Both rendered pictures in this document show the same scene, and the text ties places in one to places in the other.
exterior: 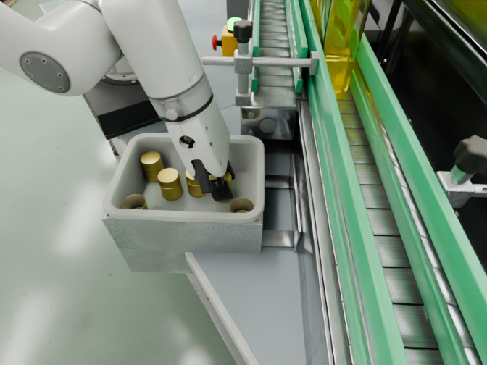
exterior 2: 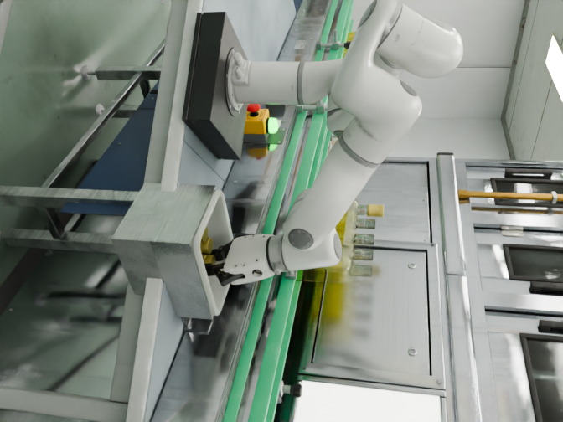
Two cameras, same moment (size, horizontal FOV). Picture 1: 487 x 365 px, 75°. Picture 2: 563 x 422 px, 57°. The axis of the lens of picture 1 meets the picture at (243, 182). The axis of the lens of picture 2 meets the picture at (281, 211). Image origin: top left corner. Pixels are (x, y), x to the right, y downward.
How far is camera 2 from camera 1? 0.92 m
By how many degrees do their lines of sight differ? 52
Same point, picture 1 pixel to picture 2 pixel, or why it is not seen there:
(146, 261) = (134, 253)
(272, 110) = not seen: hidden behind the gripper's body
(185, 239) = (180, 282)
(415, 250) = not seen: hidden behind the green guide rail
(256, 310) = (162, 349)
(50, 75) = (300, 243)
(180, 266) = (136, 272)
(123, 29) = (322, 257)
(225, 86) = not seen: hidden behind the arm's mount
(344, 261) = (244, 383)
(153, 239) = (173, 265)
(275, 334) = (159, 369)
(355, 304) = (240, 403)
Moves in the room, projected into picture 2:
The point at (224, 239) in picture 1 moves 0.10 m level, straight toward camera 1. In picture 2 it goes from (188, 301) to (173, 347)
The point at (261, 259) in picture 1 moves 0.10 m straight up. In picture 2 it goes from (175, 320) to (220, 325)
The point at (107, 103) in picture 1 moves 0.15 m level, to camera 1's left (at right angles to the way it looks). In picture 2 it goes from (216, 112) to (201, 44)
